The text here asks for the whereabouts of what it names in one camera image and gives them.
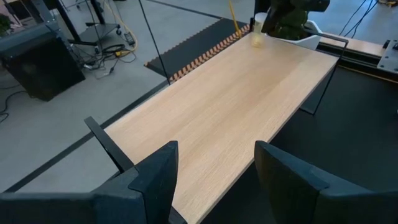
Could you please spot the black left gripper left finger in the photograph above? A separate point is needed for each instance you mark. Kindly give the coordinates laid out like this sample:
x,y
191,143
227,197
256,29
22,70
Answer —
x,y
149,186

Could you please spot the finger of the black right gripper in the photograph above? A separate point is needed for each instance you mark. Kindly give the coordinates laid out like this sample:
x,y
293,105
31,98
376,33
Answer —
x,y
270,21

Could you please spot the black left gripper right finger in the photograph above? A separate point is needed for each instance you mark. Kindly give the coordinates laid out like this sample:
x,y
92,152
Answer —
x,y
295,186

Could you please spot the yellow pill bottle white cap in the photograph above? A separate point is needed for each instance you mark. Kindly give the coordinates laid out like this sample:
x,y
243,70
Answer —
x,y
257,34

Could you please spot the wooden shelf with black legs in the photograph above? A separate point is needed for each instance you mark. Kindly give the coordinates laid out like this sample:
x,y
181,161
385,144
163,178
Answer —
x,y
217,109

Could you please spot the green cactus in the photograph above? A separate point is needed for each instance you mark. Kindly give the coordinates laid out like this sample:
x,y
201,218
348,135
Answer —
x,y
290,26

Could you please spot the white planter pot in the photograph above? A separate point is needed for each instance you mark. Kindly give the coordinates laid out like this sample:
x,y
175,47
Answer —
x,y
311,43

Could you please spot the black striped-edge floor mat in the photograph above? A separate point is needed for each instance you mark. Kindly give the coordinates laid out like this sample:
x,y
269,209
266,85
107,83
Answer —
x,y
192,46

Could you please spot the black power brick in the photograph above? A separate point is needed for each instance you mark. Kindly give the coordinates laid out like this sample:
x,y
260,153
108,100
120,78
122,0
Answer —
x,y
129,38

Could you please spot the black equipment case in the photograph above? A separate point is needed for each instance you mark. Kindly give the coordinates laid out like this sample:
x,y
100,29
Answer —
x,y
40,68

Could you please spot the black rolling stand base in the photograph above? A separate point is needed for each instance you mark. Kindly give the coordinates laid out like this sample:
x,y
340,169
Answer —
x,y
99,31

